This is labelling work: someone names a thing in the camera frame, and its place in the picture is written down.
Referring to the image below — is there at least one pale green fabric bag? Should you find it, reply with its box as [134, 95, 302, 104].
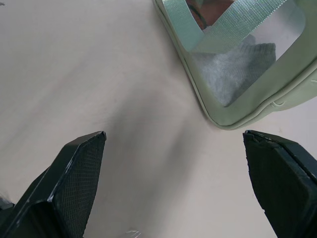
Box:
[153, 0, 317, 130]

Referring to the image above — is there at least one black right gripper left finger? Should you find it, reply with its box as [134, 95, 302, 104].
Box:
[0, 131, 107, 238]

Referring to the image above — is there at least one grey knitted cloth item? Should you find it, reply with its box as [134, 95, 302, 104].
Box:
[192, 34, 276, 107]

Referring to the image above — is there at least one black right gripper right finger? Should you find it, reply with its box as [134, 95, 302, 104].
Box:
[242, 129, 317, 238]

